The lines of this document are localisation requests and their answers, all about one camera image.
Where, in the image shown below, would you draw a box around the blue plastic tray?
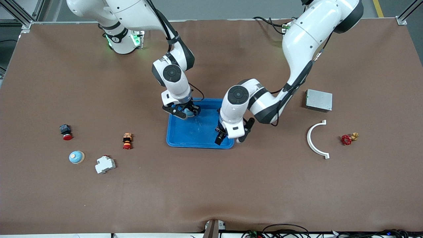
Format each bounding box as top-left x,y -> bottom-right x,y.
166,98 -> 235,149

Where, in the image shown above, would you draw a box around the silver metal box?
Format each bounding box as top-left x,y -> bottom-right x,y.
305,89 -> 333,112

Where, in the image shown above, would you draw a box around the white circuit breaker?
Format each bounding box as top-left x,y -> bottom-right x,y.
95,155 -> 116,175

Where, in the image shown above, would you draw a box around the brass valve red handwheel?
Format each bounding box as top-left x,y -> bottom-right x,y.
341,132 -> 360,146

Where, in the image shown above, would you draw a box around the white semicircular bracket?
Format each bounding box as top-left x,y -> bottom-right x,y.
307,120 -> 330,160

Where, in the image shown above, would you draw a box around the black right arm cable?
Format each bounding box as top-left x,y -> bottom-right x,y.
145,0 -> 181,53

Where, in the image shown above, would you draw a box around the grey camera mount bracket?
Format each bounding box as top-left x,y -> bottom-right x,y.
202,219 -> 227,238

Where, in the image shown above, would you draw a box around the red pushbutton switch blue base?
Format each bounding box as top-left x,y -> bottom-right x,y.
59,124 -> 73,141

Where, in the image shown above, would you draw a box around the black base cables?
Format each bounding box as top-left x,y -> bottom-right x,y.
252,16 -> 291,34

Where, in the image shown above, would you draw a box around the aluminium frame post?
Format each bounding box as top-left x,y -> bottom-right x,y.
0,0 -> 45,33
396,0 -> 423,25

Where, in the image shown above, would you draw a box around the cable bundle at table edge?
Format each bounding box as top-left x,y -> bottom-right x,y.
241,224 -> 423,238

